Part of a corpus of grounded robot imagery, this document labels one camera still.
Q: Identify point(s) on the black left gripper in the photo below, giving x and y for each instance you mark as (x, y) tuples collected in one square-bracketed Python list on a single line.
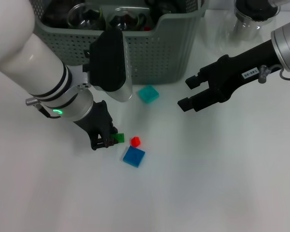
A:
[(96, 118)]

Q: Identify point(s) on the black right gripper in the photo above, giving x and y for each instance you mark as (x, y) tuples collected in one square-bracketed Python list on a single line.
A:
[(236, 67)]

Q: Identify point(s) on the green toy brick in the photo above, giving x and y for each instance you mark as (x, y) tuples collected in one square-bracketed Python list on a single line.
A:
[(120, 138)]

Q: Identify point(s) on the blue square toy brick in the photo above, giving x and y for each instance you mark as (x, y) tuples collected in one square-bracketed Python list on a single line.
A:
[(134, 156)]

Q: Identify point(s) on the cyan square toy brick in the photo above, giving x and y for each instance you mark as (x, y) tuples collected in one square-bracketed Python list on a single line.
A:
[(148, 94)]

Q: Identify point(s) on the long dark red toy brick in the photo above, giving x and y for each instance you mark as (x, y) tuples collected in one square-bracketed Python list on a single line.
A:
[(147, 28)]

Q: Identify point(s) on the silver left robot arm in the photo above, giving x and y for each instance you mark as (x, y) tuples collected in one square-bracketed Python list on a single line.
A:
[(26, 60)]

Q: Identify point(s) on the grey perforated storage bin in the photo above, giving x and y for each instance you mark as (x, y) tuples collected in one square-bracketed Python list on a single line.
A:
[(159, 60)]

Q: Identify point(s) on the small red toy brick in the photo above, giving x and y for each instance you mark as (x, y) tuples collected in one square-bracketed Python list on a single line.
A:
[(136, 141)]

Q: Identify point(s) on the clear glass flask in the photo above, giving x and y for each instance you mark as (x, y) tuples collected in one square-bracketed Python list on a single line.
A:
[(246, 26)]

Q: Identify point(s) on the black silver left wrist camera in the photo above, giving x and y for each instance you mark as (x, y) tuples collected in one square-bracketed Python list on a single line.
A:
[(108, 62)]

